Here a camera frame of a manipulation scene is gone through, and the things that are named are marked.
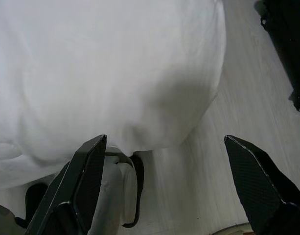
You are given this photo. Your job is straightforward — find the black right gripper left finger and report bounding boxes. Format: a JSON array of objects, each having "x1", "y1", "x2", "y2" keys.
[{"x1": 25, "y1": 134, "x2": 108, "y2": 235}]

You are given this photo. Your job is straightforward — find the black robot foot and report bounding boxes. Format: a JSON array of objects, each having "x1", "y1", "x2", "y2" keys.
[{"x1": 24, "y1": 183, "x2": 49, "y2": 216}]

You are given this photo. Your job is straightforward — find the pale pink printed pillow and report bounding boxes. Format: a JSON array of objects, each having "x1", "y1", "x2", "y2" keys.
[{"x1": 0, "y1": 0, "x2": 227, "y2": 190}]

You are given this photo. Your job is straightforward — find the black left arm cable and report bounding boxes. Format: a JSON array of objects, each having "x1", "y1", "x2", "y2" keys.
[{"x1": 115, "y1": 153, "x2": 145, "y2": 228}]

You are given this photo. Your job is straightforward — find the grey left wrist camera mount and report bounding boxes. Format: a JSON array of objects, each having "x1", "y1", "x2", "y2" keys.
[{"x1": 107, "y1": 145, "x2": 140, "y2": 223}]

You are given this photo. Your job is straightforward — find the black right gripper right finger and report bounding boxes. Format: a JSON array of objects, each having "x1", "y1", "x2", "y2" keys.
[{"x1": 224, "y1": 134, "x2": 300, "y2": 235}]

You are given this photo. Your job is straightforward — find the black bag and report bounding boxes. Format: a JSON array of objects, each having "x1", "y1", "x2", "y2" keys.
[{"x1": 254, "y1": 0, "x2": 300, "y2": 113}]

